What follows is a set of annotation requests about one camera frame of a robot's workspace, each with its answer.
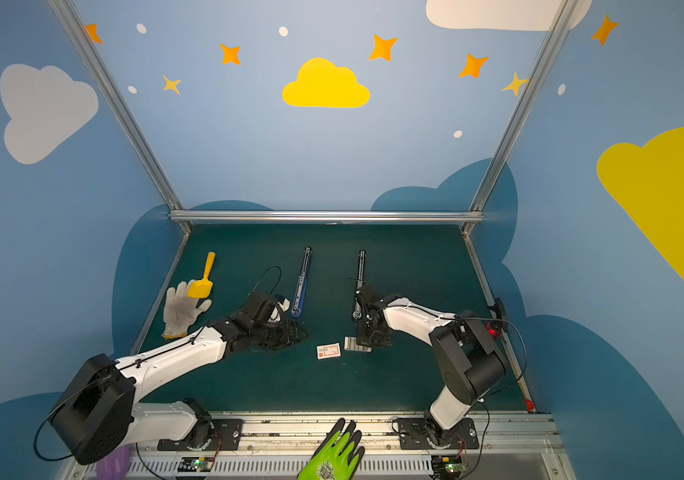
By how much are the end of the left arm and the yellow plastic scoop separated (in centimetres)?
39

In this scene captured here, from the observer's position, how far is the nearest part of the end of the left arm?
2.06 feet

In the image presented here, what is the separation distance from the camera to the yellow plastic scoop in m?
1.01
